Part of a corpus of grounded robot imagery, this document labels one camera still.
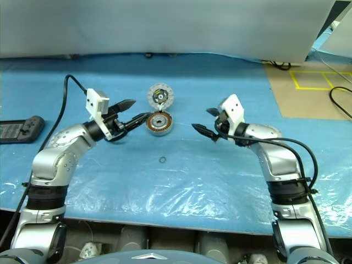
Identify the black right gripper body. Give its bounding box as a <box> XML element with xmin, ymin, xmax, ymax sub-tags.
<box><xmin>213</xmin><ymin>109</ymin><xmax>232</xmax><ymax>141</ymax></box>

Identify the black handheld controller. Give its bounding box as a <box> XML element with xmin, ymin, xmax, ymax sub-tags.
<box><xmin>0</xmin><ymin>115</ymin><xmax>46</xmax><ymax>144</ymax></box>

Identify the small white part under table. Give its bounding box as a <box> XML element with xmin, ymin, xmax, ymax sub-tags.
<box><xmin>79</xmin><ymin>241</ymin><xmax>100</xmax><ymax>261</ymax></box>

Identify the round silver motor end cover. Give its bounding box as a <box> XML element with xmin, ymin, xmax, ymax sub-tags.
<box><xmin>147</xmin><ymin>82</ymin><xmax>174</xmax><ymax>108</ymax></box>

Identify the black floor cable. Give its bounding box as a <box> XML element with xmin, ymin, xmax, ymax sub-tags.
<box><xmin>329</xmin><ymin>86</ymin><xmax>352</xmax><ymax>120</ymax></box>

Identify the grey robot torso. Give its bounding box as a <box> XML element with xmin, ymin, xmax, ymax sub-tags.
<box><xmin>90</xmin><ymin>249</ymin><xmax>210</xmax><ymax>264</ymax></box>

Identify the motor housing with copper windings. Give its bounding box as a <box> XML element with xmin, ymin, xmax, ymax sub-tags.
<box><xmin>145</xmin><ymin>111</ymin><xmax>174</xmax><ymax>137</ymax></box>

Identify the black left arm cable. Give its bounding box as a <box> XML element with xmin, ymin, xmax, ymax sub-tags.
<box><xmin>0</xmin><ymin>74</ymin><xmax>91</xmax><ymax>240</ymax></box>

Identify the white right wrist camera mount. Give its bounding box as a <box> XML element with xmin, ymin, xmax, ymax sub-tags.
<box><xmin>218</xmin><ymin>94</ymin><xmax>245</xmax><ymax>138</ymax></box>

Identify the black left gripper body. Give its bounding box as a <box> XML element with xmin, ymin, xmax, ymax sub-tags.
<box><xmin>103</xmin><ymin>109</ymin><xmax>130</xmax><ymax>141</ymax></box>

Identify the blue plastic table cover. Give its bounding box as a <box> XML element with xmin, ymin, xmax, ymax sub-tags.
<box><xmin>0</xmin><ymin>51</ymin><xmax>352</xmax><ymax>240</ymax></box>

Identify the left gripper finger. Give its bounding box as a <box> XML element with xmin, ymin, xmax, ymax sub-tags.
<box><xmin>122</xmin><ymin>112</ymin><xmax>151</xmax><ymax>132</ymax></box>
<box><xmin>109</xmin><ymin>99</ymin><xmax>136</xmax><ymax>114</ymax></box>

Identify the grey rounded cylinder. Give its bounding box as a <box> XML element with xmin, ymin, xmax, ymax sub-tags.
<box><xmin>197</xmin><ymin>230</ymin><xmax>230</xmax><ymax>255</ymax></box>
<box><xmin>120</xmin><ymin>225</ymin><xmax>151</xmax><ymax>252</ymax></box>

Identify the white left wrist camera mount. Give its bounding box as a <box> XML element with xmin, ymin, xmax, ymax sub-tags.
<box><xmin>84</xmin><ymin>88</ymin><xmax>113</xmax><ymax>140</ymax></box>

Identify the white backdrop sheet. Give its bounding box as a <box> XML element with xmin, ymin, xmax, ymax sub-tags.
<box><xmin>0</xmin><ymin>0</ymin><xmax>338</xmax><ymax>65</ymax></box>

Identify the black cable under backdrop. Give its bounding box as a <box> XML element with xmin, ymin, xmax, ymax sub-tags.
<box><xmin>268</xmin><ymin>60</ymin><xmax>292</xmax><ymax>70</ymax></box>

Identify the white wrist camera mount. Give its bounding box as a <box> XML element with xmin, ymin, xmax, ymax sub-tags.
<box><xmin>218</xmin><ymin>94</ymin><xmax>245</xmax><ymax>138</ymax></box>
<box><xmin>84</xmin><ymin>88</ymin><xmax>113</xmax><ymax>140</ymax></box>

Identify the brown floor mat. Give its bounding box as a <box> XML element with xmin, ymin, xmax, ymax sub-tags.
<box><xmin>262</xmin><ymin>60</ymin><xmax>352</xmax><ymax>122</ymax></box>

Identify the white side panel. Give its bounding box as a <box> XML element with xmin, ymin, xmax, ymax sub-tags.
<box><xmin>318</xmin><ymin>0</ymin><xmax>352</xmax><ymax>53</ymax></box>

